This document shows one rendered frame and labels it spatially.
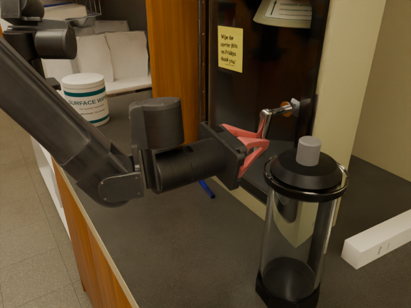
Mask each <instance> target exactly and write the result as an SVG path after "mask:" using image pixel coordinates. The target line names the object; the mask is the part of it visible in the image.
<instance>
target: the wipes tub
mask: <svg viewBox="0 0 411 308"><path fill-rule="evenodd" d="M61 81H62V86H63V91H64V96H65V100H66V101H67V102H68V103H69V104H70V105H71V106H72V107H73V108H74V109H75V110H76V111H77V112H78V113H79V114H81V116H82V117H83V118H84V119H86V120H87V121H88V122H90V123H91V124H93V125H94V126H95V127H98V126H100V125H103V124H105V123H106V122H107V121H108V120H109V110H108V101H107V96H106V87H105V80H104V76H103V75H101V74H98V73H77V74H73V75H68V76H66V77H64V78H62V80H61Z"/></svg>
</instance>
